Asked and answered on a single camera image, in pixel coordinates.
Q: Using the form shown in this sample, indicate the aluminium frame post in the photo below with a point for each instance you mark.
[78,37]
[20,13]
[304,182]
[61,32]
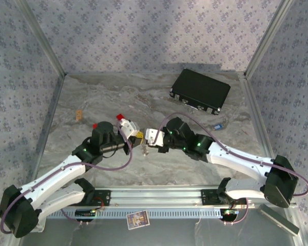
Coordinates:
[42,38]
[268,38]

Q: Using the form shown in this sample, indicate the small black controller board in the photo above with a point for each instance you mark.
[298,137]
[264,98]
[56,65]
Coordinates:
[84,213]
[229,213]

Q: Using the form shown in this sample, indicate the blue headed key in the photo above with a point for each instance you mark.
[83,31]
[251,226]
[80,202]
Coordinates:
[216,127]

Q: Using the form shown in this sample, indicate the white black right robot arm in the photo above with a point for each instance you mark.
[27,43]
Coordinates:
[233,165]

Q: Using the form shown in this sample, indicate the grey metal bar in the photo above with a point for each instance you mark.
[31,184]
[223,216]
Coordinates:
[277,219]

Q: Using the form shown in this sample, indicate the small wooden block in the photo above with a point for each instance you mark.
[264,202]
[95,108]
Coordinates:
[79,115]

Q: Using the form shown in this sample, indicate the red toy brick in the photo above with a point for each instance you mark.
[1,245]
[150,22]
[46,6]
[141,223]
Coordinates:
[120,117]
[94,126]

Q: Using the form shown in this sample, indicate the black hard case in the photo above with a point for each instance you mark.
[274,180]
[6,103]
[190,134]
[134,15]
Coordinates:
[200,89]

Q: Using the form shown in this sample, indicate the clear plastic bag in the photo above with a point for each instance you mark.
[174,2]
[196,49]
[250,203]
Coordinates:
[145,150]

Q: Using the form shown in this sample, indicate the printed picture card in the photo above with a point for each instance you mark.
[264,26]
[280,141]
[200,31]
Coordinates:
[138,220]

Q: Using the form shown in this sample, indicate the aluminium mounting rail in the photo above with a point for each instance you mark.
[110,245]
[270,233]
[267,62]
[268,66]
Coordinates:
[156,196]

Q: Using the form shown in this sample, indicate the aluminium frame side bar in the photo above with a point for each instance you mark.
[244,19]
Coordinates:
[256,112]
[50,120]

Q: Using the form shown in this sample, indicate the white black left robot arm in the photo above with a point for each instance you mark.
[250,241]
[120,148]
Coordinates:
[59,175]

